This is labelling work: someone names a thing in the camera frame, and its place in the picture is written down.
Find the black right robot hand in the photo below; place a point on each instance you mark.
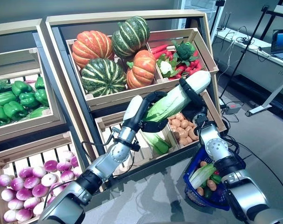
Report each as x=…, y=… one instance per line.
x=197, y=109

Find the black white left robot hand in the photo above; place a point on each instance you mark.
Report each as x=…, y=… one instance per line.
x=133, y=109

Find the green white napa cabbage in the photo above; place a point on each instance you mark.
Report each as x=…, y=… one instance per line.
x=169, y=100
x=161, y=145
x=202, y=176

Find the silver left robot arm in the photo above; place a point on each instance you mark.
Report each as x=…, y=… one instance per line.
x=118, y=154

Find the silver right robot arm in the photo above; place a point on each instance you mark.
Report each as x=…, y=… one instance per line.
x=216, y=144

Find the blue plastic shopping basket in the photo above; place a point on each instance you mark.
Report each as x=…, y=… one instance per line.
x=202, y=204

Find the wooden slatted crate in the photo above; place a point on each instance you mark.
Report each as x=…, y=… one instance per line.
x=15, y=61
x=106, y=121
x=217, y=119
x=203, y=50
x=27, y=149

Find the large wooden crate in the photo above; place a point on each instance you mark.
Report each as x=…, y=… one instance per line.
x=113, y=98

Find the brown potato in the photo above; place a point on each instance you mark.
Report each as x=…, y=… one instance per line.
x=211, y=185
x=200, y=191
x=184, y=141
x=203, y=163
x=193, y=135
x=173, y=122

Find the black power adapter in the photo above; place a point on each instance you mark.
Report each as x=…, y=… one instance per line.
x=222, y=103

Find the grey box red button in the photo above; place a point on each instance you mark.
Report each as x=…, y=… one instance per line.
x=233, y=108

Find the short red carrot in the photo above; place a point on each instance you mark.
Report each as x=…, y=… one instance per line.
x=195, y=53
x=196, y=64
x=176, y=77

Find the small orange pumpkin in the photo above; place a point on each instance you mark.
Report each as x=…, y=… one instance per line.
x=142, y=68

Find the green striped pumpkin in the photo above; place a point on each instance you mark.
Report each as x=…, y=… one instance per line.
x=132, y=35
x=101, y=77

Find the white cauliflower with leaves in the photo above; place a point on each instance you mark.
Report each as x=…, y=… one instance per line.
x=165, y=66

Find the long red carrot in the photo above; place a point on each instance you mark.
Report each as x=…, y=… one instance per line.
x=159, y=55
x=158, y=49

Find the green broccoli head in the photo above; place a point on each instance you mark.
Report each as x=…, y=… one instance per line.
x=185, y=50

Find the small red pepper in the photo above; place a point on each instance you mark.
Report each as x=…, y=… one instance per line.
x=216, y=173

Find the black stand pole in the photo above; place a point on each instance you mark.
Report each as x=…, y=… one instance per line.
x=243, y=52

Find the large orange pumpkin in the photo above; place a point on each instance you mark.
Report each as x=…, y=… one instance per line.
x=92, y=47

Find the white desk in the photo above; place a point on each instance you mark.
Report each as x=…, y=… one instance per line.
x=260, y=70

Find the purple white turnip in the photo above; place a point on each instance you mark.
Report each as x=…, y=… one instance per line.
x=17, y=184
x=15, y=204
x=23, y=214
x=50, y=165
x=74, y=161
x=64, y=166
x=9, y=215
x=8, y=194
x=31, y=202
x=67, y=175
x=38, y=171
x=57, y=187
x=4, y=180
x=67, y=155
x=23, y=194
x=38, y=208
x=39, y=190
x=77, y=171
x=49, y=179
x=25, y=172
x=31, y=182

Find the dark green cucumber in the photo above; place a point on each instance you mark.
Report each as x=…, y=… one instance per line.
x=207, y=193

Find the black router with antennas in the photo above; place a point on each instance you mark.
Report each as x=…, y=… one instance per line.
x=221, y=28

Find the wooden display shelf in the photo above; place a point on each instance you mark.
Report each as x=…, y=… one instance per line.
x=108, y=18
x=15, y=29

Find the open grey laptop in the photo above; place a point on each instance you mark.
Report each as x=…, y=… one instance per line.
x=281, y=39

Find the black metal rack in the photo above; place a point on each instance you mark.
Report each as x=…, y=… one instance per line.
x=278, y=13

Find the black camera stand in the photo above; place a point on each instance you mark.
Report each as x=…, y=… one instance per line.
x=220, y=2

